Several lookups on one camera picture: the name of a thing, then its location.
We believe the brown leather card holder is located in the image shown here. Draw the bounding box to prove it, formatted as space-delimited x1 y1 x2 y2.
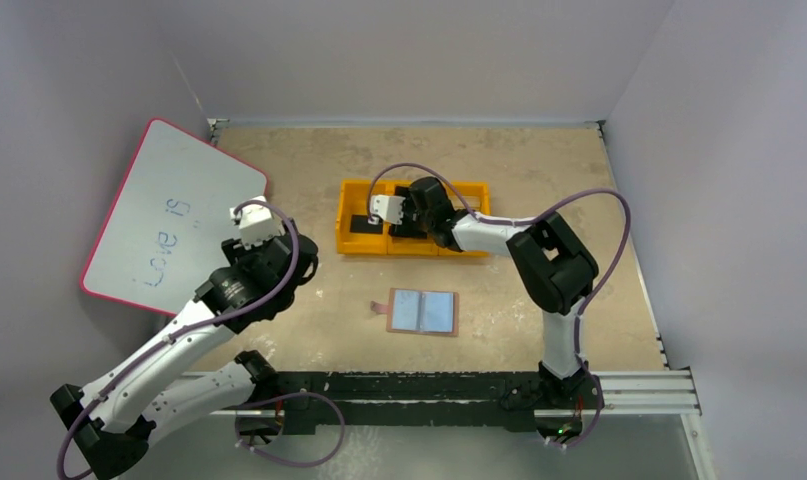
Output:
369 288 459 337

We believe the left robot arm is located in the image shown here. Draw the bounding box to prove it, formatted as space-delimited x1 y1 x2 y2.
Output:
50 233 319 479

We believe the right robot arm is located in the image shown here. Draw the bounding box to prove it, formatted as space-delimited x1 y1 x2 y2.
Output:
367 176 599 394

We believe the black card in bin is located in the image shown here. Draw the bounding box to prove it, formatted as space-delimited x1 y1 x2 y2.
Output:
349 215 384 235

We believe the yellow middle bin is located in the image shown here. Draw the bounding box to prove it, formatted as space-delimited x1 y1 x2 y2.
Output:
387 182 438 257

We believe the yellow bin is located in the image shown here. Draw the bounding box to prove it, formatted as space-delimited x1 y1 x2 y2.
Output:
335 179 394 255
437 182 491 258
387 182 438 257

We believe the yellow right bin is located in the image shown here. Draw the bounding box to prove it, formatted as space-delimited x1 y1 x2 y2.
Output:
437 182 491 258

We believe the yellow left bin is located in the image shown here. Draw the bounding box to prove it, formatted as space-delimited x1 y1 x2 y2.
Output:
335 179 394 255

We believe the pink framed whiteboard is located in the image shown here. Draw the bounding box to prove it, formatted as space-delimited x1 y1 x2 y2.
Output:
80 118 268 314

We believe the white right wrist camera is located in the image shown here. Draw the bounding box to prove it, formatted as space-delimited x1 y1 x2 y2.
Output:
367 194 406 225

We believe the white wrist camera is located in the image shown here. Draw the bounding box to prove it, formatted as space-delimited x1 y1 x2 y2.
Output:
367 194 406 225
229 203 284 250

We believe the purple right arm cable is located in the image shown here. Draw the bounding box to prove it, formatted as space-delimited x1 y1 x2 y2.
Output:
366 162 633 362

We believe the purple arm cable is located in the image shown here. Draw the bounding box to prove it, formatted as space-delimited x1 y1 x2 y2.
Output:
56 200 302 480
366 162 633 362

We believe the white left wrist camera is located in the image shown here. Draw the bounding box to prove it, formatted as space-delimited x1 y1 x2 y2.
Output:
229 203 284 250

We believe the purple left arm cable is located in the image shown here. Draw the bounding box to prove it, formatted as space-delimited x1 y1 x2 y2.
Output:
56 200 302 480

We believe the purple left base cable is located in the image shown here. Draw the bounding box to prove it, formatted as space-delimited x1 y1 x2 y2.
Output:
233 388 346 468

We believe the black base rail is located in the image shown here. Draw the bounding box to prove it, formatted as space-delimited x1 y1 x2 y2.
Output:
236 370 603 439

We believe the aluminium frame rail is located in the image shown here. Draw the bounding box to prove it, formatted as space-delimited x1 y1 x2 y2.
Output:
245 371 698 415

